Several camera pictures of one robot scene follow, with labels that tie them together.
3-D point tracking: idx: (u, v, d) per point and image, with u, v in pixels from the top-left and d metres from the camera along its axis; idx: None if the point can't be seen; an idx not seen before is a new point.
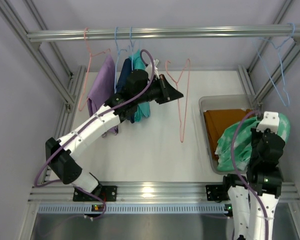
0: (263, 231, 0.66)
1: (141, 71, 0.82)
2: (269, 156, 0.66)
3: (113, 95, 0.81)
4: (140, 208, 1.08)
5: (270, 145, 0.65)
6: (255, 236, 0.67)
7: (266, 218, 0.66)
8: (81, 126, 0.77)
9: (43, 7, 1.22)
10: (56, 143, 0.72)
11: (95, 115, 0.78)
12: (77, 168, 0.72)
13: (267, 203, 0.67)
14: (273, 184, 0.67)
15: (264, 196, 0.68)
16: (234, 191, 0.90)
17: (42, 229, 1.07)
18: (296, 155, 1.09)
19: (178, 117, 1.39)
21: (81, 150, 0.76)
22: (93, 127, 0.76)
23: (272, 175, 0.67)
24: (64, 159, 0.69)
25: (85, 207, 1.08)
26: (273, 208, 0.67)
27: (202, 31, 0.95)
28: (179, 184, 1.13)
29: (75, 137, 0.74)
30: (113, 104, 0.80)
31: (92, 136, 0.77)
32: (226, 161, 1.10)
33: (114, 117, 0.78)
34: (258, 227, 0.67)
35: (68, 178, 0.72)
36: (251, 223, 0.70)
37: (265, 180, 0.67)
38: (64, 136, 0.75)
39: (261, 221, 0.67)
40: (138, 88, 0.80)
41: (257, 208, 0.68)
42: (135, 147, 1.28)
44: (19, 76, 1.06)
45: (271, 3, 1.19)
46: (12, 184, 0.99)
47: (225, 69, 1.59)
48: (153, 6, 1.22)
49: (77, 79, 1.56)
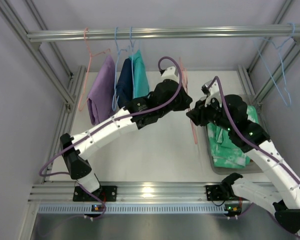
0: (285, 175, 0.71)
1: (174, 81, 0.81)
2: (239, 114, 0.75)
3: (137, 98, 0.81)
4: (140, 208, 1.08)
5: (235, 105, 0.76)
6: (288, 184, 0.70)
7: (279, 162, 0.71)
8: (95, 128, 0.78)
9: (43, 8, 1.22)
10: (68, 141, 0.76)
11: (111, 118, 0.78)
12: (87, 167, 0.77)
13: (269, 151, 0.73)
14: (257, 133, 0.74)
15: (262, 146, 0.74)
16: (236, 185, 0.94)
17: (42, 229, 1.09)
18: (296, 155, 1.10)
19: (177, 118, 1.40)
21: (91, 151, 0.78)
22: (107, 131, 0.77)
23: (253, 128, 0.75)
24: (72, 158, 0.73)
25: (85, 207, 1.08)
26: (275, 151, 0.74)
27: (202, 31, 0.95)
28: (178, 185, 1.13)
29: (86, 138, 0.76)
30: (133, 109, 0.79)
31: (104, 139, 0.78)
32: (217, 151, 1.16)
33: (130, 123, 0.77)
34: (281, 175, 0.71)
35: (76, 174, 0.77)
36: (273, 179, 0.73)
37: (250, 134, 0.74)
38: (77, 134, 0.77)
39: (279, 169, 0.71)
40: (166, 98, 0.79)
41: (266, 160, 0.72)
42: (135, 147, 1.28)
44: (19, 77, 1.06)
45: (270, 3, 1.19)
46: (12, 184, 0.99)
47: (225, 69, 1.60)
48: (153, 6, 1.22)
49: (77, 79, 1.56)
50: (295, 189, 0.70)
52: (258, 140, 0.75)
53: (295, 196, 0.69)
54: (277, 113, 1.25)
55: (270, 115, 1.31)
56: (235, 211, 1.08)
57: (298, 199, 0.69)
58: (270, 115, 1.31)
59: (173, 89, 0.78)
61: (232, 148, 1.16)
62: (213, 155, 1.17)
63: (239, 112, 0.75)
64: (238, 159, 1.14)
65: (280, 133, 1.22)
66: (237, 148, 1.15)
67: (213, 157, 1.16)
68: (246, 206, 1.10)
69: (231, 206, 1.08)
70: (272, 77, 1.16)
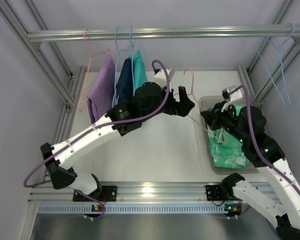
0: (296, 197, 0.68)
1: (155, 84, 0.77)
2: (257, 129, 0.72)
3: (119, 104, 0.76)
4: (140, 208, 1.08)
5: (255, 119, 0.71)
6: (297, 207, 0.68)
7: (292, 183, 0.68)
8: (75, 137, 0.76)
9: (43, 7, 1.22)
10: (48, 151, 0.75)
11: (92, 126, 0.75)
12: (71, 176, 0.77)
13: (282, 170, 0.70)
14: (272, 149, 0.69)
15: (276, 164, 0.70)
16: (238, 187, 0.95)
17: (42, 229, 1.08)
18: (295, 155, 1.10)
19: (177, 118, 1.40)
21: (73, 159, 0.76)
22: (88, 139, 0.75)
23: (269, 143, 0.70)
24: (52, 170, 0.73)
25: (85, 207, 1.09)
26: (288, 170, 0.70)
27: (202, 31, 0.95)
28: (178, 185, 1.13)
29: (67, 148, 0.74)
30: (116, 116, 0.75)
31: (86, 147, 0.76)
32: (217, 151, 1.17)
33: (112, 131, 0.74)
34: (292, 196, 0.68)
35: (59, 184, 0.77)
36: (282, 198, 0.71)
37: (265, 150, 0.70)
38: (58, 144, 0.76)
39: (290, 190, 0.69)
40: (146, 102, 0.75)
41: (279, 179, 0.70)
42: (135, 147, 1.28)
44: (19, 77, 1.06)
45: (271, 3, 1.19)
46: (12, 184, 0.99)
47: (225, 69, 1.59)
48: (153, 5, 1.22)
49: (77, 79, 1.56)
50: None
52: (272, 157, 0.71)
53: None
54: (277, 113, 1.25)
55: (270, 116, 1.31)
56: (235, 211, 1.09)
57: None
58: (271, 115, 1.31)
59: (154, 93, 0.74)
61: (232, 148, 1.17)
62: (213, 155, 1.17)
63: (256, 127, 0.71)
64: (238, 159, 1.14)
65: (280, 133, 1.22)
66: (237, 148, 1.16)
67: (214, 157, 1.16)
68: (246, 206, 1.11)
69: (231, 206, 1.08)
70: (271, 79, 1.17)
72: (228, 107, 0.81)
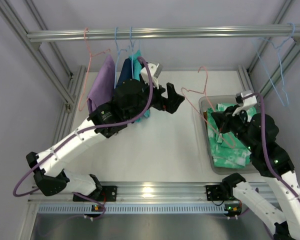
0: None
1: (134, 82, 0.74)
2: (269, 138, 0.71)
3: (102, 105, 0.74)
4: (140, 208, 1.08)
5: (267, 128, 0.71)
6: None
7: (298, 196, 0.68)
8: (58, 144, 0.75)
9: (43, 7, 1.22)
10: (33, 160, 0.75)
11: (75, 131, 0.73)
12: (62, 182, 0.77)
13: (290, 183, 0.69)
14: (282, 160, 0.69)
15: (284, 177, 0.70)
16: (239, 192, 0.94)
17: (42, 229, 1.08)
18: (296, 155, 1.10)
19: (177, 118, 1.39)
21: (59, 167, 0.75)
22: (71, 145, 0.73)
23: (280, 153, 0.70)
24: (38, 179, 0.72)
25: (85, 207, 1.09)
26: (296, 183, 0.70)
27: (202, 31, 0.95)
28: (178, 185, 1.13)
29: (50, 156, 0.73)
30: (98, 118, 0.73)
31: (69, 154, 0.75)
32: (217, 151, 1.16)
33: (95, 135, 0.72)
34: (297, 210, 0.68)
35: (49, 191, 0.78)
36: (286, 209, 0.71)
37: (275, 161, 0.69)
38: (42, 152, 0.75)
39: (295, 203, 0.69)
40: (127, 102, 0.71)
41: (285, 192, 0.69)
42: (135, 147, 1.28)
44: (19, 77, 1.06)
45: (271, 3, 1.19)
46: (12, 184, 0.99)
47: (225, 69, 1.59)
48: (153, 5, 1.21)
49: (77, 79, 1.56)
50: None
52: (281, 169, 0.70)
53: None
54: (277, 113, 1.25)
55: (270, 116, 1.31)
56: (235, 211, 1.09)
57: None
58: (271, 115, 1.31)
59: (133, 92, 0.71)
61: (232, 148, 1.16)
62: (213, 155, 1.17)
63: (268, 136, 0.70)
64: (238, 159, 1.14)
65: (279, 133, 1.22)
66: (237, 148, 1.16)
67: (214, 157, 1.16)
68: (246, 206, 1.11)
69: (232, 206, 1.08)
70: (270, 80, 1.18)
72: (240, 112, 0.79)
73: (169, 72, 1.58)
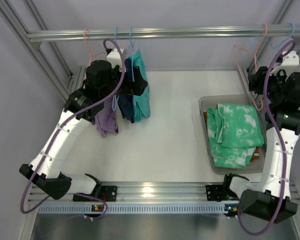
0: (279, 164, 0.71)
1: (102, 61, 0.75)
2: (293, 92, 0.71)
3: (73, 93, 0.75)
4: (141, 208, 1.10)
5: (296, 82, 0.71)
6: (271, 171, 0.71)
7: (284, 151, 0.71)
8: (47, 145, 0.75)
9: (43, 8, 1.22)
10: (29, 170, 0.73)
11: (58, 126, 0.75)
12: (65, 179, 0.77)
13: (285, 138, 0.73)
14: (292, 120, 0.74)
15: (283, 132, 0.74)
16: (235, 179, 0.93)
17: (42, 229, 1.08)
18: (298, 155, 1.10)
19: (177, 117, 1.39)
21: (56, 166, 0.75)
22: (60, 141, 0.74)
23: (292, 113, 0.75)
24: (42, 183, 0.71)
25: (85, 207, 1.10)
26: (291, 143, 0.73)
27: (202, 31, 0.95)
28: (178, 184, 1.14)
29: (44, 159, 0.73)
30: (74, 106, 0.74)
31: (62, 150, 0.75)
32: (217, 151, 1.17)
33: (77, 121, 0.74)
34: (276, 160, 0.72)
35: (57, 194, 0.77)
36: (267, 163, 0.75)
37: (285, 116, 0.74)
38: (35, 160, 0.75)
39: (278, 156, 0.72)
40: (100, 80, 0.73)
41: (275, 143, 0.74)
42: (135, 146, 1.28)
44: (19, 77, 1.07)
45: (271, 2, 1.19)
46: (12, 184, 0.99)
47: (225, 68, 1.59)
48: (153, 5, 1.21)
49: (77, 79, 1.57)
50: (274, 180, 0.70)
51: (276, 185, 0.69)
52: (286, 125, 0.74)
53: (268, 182, 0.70)
54: None
55: None
56: (235, 211, 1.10)
57: (268, 186, 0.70)
58: None
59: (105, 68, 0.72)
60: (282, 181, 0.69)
61: (232, 148, 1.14)
62: (213, 156, 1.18)
63: (293, 89, 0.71)
64: (238, 159, 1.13)
65: None
66: (237, 148, 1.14)
67: (215, 158, 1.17)
68: None
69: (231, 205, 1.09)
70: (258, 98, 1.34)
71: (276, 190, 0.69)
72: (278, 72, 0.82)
73: (169, 73, 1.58)
